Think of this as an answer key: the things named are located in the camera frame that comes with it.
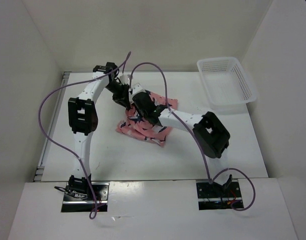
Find aluminium table edge rail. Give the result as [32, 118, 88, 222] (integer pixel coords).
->
[33, 71, 71, 183]

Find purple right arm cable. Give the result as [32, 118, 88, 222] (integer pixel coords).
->
[129, 62, 257, 212]

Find white plastic basket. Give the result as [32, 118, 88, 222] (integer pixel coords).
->
[197, 56, 258, 111]

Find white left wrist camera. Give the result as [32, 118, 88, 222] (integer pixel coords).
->
[119, 73, 131, 84]

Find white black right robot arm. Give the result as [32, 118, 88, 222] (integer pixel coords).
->
[132, 92, 230, 159]

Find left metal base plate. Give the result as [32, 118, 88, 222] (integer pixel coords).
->
[60, 182, 110, 213]

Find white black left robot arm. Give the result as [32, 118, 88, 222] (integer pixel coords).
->
[67, 62, 131, 200]

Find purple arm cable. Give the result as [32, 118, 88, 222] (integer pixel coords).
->
[37, 51, 132, 220]
[129, 62, 257, 212]

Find pink shark print shorts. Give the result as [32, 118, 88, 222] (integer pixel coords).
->
[116, 104, 172, 147]

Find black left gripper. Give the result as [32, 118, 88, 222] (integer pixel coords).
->
[104, 81, 130, 109]

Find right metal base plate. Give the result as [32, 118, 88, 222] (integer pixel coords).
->
[196, 180, 244, 211]

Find metal base plate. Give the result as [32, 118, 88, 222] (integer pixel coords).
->
[60, 182, 110, 213]
[196, 180, 244, 211]

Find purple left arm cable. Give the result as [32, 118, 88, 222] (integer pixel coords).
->
[37, 51, 132, 220]

